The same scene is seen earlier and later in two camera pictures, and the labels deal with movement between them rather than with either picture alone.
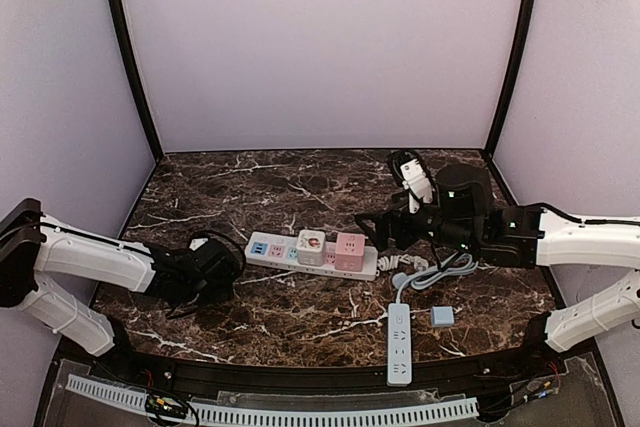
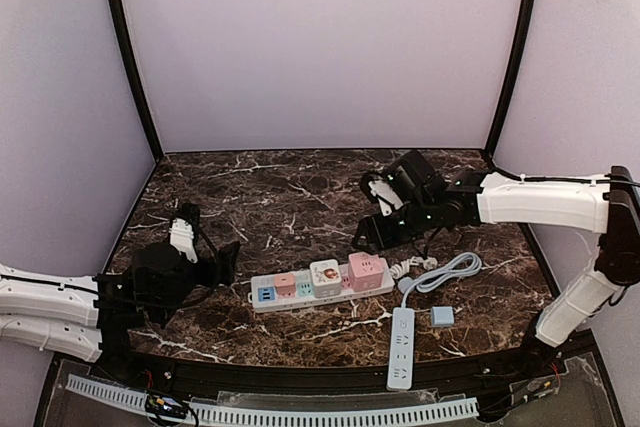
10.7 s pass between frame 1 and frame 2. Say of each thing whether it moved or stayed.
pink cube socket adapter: moved
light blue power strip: stayed
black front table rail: stayed
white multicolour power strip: moved
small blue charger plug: stayed
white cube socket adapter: moved
